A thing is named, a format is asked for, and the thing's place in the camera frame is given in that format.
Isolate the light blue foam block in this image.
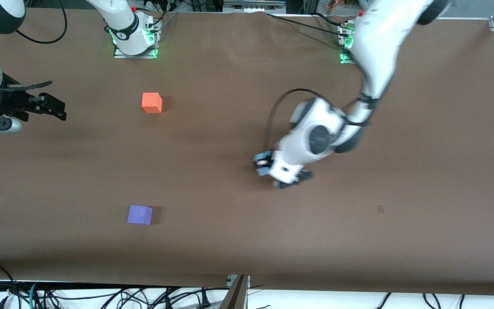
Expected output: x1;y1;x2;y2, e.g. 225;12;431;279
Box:
256;151;274;177

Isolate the orange foam block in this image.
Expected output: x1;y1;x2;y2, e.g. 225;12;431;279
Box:
142;92;163;114

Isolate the purple foam block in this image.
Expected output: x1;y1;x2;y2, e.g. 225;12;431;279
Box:
127;205;154;225

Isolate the brown paper table cover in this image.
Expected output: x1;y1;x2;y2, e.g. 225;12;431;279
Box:
0;9;494;297

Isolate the white sheet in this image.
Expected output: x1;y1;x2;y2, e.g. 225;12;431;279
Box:
0;280;494;309

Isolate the silver equipment box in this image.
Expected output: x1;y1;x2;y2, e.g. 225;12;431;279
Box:
223;0;286;13

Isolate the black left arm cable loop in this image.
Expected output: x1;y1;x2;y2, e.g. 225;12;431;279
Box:
263;88;372;151

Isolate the black right arm hanging cable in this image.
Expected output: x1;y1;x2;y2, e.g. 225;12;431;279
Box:
15;0;68;45

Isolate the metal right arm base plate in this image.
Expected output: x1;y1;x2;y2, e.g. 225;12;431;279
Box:
113;16;159;60

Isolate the aluminium profile post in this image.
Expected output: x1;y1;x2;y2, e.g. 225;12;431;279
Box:
219;275;250;309

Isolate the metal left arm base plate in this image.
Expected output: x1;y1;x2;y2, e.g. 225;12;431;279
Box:
337;19;360;65

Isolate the long black table cable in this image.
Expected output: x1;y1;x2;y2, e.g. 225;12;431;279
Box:
265;12;352;37

